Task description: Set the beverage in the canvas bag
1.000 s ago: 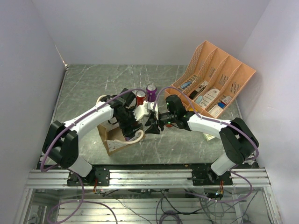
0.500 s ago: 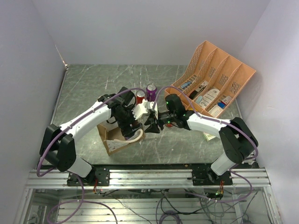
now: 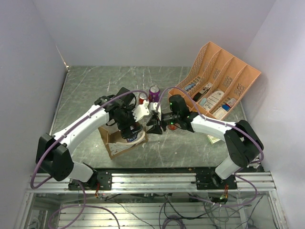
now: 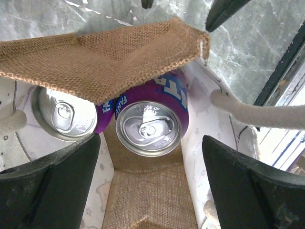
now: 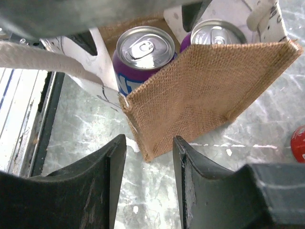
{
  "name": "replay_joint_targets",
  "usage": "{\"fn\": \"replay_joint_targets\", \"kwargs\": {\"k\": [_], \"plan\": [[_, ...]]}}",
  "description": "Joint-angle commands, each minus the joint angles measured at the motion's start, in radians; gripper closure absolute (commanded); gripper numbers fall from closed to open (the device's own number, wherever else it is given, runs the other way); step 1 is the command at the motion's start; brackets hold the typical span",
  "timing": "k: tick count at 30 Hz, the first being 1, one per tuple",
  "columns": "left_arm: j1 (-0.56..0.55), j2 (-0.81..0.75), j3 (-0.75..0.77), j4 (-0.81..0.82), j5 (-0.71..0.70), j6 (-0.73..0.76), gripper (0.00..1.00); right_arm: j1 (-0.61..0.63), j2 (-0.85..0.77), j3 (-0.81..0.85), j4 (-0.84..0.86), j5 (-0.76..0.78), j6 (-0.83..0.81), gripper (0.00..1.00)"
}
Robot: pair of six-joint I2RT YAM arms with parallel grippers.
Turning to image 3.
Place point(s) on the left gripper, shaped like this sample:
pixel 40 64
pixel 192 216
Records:
pixel 126 131

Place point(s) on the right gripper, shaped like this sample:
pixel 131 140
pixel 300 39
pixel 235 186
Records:
pixel 157 119

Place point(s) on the red cola can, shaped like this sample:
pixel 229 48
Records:
pixel 172 127
pixel 142 97

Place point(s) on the red cola can back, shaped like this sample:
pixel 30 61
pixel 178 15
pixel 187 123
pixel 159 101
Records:
pixel 142 97

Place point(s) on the purple Fanta can front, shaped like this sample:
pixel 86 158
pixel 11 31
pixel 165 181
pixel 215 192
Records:
pixel 133 138

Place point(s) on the purple fanta can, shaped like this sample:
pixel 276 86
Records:
pixel 154 94
pixel 133 138

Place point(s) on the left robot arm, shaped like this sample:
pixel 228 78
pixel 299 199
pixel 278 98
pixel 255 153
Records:
pixel 54 151

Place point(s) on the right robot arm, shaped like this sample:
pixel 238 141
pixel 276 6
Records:
pixel 242 142

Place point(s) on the purple Fanta can back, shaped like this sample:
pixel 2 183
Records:
pixel 154 94

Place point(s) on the blue toy car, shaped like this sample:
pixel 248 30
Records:
pixel 188 87

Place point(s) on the green white small box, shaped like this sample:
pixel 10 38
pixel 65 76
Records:
pixel 213 139

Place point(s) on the orange plastic desk organizer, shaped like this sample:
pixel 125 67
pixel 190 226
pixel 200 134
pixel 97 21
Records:
pixel 222 78

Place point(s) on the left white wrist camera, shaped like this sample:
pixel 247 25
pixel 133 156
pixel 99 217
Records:
pixel 140 111

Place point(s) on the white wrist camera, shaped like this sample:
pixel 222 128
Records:
pixel 140 111
pixel 155 107

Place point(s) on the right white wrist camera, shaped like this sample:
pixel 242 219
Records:
pixel 155 107

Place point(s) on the aluminium mounting rail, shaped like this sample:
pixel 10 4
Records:
pixel 159 180

